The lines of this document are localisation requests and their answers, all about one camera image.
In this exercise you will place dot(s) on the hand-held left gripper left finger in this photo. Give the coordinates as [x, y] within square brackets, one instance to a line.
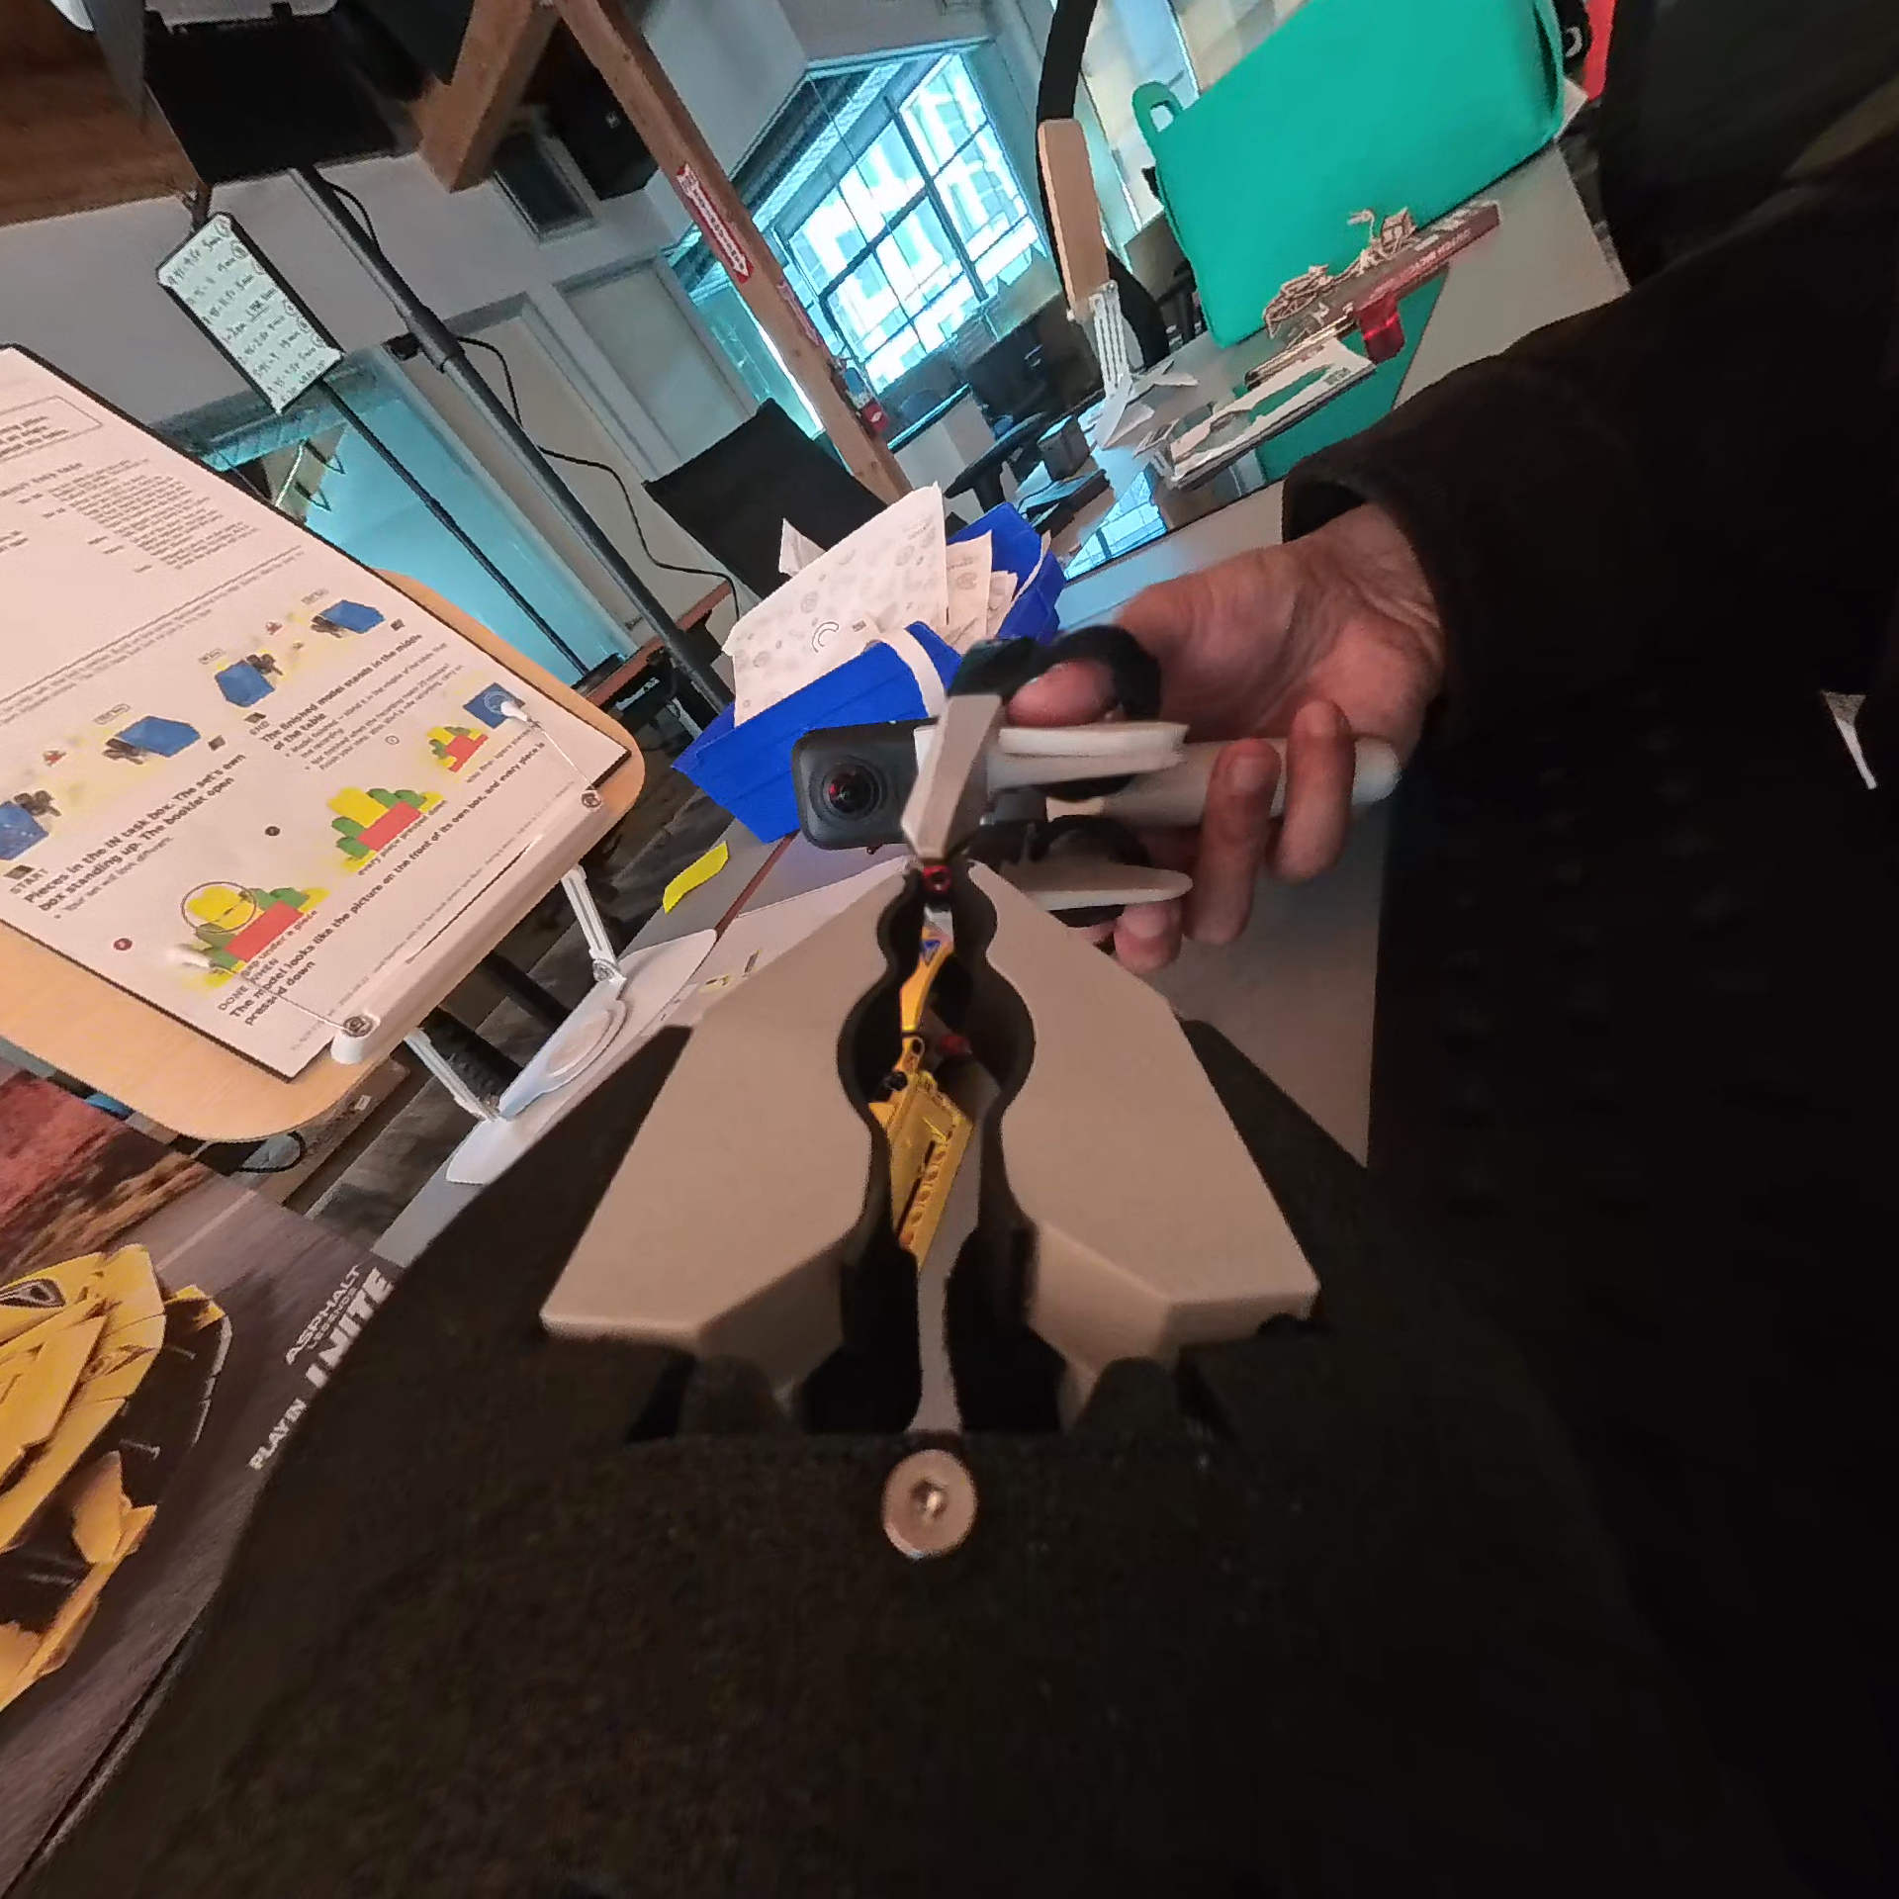
[714, 1171]

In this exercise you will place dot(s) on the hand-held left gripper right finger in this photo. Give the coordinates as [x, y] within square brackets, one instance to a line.
[1158, 1171]

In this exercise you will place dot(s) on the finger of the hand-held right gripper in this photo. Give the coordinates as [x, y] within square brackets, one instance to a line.
[957, 771]

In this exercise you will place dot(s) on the yellow brick toy car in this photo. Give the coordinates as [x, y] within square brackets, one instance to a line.
[921, 1130]

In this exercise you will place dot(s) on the person's right forearm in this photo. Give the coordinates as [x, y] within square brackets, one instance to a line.
[1634, 519]

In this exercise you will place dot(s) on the grey desk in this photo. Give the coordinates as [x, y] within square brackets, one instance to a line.
[1293, 1010]

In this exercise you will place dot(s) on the person's right hand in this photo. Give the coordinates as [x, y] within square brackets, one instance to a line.
[1305, 622]

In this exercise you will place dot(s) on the blue plastic bin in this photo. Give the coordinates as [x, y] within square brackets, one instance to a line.
[802, 714]

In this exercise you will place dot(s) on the white paper strip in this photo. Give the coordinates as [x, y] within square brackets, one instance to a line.
[927, 667]

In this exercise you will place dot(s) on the yellow paper scrap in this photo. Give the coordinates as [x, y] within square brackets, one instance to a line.
[698, 876]

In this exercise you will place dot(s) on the green picture card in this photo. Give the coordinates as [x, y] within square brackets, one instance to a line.
[1277, 407]

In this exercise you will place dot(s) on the black metal pole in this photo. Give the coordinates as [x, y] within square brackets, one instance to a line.
[489, 402]

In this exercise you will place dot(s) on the window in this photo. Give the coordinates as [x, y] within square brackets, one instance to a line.
[921, 223]

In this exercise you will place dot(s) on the toy car set box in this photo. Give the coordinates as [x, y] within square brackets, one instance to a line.
[149, 1335]

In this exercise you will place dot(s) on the instruction sheet with coloured blocks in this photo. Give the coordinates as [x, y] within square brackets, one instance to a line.
[222, 667]

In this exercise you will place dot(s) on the wooden model on red base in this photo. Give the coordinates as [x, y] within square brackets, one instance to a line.
[1380, 268]

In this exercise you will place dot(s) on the green plastic bin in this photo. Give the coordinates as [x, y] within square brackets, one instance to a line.
[1334, 147]

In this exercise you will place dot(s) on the small handwritten whiteboard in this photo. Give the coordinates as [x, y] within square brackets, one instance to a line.
[252, 312]

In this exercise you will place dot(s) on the wooden post with red label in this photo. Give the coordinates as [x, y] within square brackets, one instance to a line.
[714, 193]

